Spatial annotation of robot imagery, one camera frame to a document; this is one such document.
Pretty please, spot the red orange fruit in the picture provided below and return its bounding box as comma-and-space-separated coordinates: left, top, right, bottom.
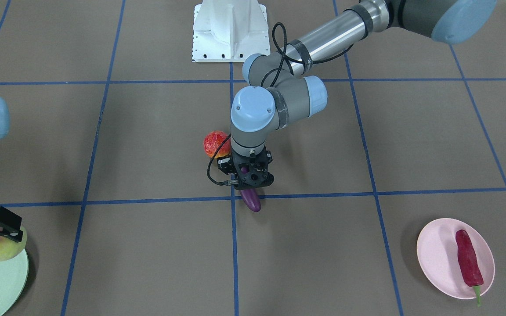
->
203, 130, 231, 158

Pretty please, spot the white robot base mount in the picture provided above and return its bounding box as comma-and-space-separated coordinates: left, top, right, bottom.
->
192, 0, 270, 63

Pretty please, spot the purple eggplant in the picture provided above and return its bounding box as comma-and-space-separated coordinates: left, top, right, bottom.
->
240, 180, 261, 212

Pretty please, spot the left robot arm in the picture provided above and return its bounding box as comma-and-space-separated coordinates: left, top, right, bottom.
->
214, 0, 496, 190

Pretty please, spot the pink plate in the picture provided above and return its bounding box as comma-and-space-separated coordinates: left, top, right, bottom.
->
416, 218, 495, 300

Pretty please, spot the red chili pepper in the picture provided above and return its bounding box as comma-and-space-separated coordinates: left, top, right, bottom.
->
455, 230, 484, 307

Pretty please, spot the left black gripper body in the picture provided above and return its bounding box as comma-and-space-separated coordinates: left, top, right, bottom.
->
216, 148, 275, 190

